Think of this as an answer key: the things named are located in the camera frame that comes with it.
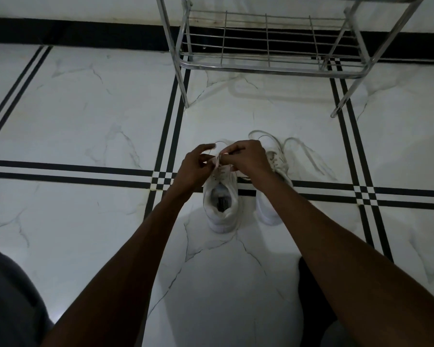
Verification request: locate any person's right hand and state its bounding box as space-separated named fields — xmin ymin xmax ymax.
xmin=218 ymin=139 xmax=276 ymax=191

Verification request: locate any person's left hand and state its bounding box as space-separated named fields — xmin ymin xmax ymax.
xmin=170 ymin=142 xmax=217 ymax=203

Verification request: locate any white sneaker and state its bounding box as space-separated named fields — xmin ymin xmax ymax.
xmin=247 ymin=130 xmax=337 ymax=227
xmin=202 ymin=140 xmax=244 ymax=234

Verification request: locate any silver metal shoe rack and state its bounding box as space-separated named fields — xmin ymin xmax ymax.
xmin=155 ymin=0 xmax=426 ymax=119

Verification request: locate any person's right forearm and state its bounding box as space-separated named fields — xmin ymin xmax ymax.
xmin=255 ymin=173 xmax=434 ymax=347

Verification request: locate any person's left forearm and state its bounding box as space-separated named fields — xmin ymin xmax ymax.
xmin=41 ymin=189 xmax=189 ymax=347

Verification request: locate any black sock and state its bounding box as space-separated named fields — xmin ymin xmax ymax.
xmin=298 ymin=256 xmax=339 ymax=347

